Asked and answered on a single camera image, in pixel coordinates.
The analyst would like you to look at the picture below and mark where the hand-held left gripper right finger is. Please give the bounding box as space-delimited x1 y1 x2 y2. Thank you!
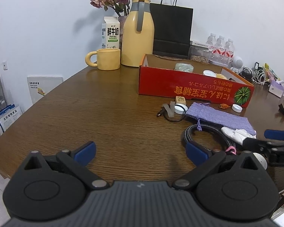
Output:
172 141 261 191

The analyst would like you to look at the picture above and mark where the white round lid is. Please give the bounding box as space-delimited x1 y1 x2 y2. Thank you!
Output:
174 104 187 114

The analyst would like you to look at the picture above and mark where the iridescent plastic bag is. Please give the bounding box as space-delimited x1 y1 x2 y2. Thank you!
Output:
174 62 194 73

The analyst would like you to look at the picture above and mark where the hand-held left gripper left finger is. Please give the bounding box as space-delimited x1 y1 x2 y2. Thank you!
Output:
23 141 109 190

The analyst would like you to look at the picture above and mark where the yellow thermos jug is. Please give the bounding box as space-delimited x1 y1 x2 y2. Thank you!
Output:
121 0 155 68

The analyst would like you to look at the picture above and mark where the white crumpled tissue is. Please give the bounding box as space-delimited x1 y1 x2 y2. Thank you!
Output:
221 126 256 144

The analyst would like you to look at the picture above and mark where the blue printed packet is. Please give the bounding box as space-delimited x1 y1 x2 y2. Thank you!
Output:
0 104 23 132

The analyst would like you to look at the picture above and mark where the clear jar of seeds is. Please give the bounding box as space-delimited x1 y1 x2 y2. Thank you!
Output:
189 45 211 64

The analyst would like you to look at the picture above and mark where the flat white box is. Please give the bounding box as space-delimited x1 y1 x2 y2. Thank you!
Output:
190 40 214 47

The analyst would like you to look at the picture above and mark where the purple knitted pouch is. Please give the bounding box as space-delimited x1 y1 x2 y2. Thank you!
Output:
185 102 257 137

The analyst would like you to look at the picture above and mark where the colourful snack packet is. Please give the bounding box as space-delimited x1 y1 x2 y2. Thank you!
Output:
264 63 281 81

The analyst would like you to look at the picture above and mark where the black paper bag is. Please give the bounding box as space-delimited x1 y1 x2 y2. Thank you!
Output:
150 0 194 60

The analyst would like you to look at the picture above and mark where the red cardboard box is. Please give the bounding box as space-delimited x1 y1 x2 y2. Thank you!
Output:
138 53 255 109

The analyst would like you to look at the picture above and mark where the thick braided black cable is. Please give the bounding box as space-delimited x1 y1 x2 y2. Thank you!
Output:
181 124 237 156

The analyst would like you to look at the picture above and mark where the pink vase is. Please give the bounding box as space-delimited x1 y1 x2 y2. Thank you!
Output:
118 16 128 30

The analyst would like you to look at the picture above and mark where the yellow mug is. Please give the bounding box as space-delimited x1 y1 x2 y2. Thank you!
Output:
85 48 121 71

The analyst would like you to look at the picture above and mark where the tangle of charging cables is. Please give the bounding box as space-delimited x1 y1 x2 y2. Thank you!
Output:
239 67 272 85

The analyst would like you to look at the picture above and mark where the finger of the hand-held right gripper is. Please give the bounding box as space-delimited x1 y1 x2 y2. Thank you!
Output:
242 137 284 153
264 129 284 143

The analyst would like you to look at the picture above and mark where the white milk carton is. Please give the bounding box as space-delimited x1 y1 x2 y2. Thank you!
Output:
101 16 121 50

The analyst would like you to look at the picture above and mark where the purple tissue pack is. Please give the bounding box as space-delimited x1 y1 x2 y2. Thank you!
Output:
268 80 284 98

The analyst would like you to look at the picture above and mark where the grey strap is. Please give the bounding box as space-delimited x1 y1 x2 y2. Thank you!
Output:
162 101 176 119

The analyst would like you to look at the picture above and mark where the white labelled panel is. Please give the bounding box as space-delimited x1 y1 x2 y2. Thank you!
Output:
27 75 63 105

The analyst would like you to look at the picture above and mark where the thin black cable with plug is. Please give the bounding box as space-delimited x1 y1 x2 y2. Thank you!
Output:
156 104 188 123

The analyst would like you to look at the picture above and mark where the white robot toy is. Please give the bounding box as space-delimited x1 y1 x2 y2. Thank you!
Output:
230 56 244 74

